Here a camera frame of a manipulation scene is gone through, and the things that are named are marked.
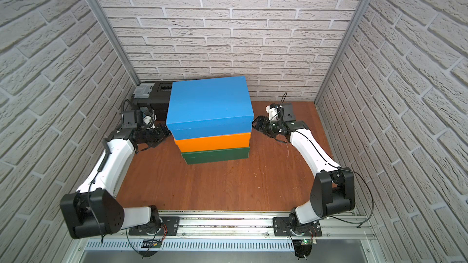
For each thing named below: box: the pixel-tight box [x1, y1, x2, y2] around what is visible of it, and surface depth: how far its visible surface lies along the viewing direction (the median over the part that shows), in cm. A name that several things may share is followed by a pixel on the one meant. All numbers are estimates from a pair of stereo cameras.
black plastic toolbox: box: [132, 80, 173, 122], surface depth 102 cm
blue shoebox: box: [165, 76, 255, 141], surface depth 71 cm
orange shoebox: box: [173, 132, 252, 153], surface depth 81 cm
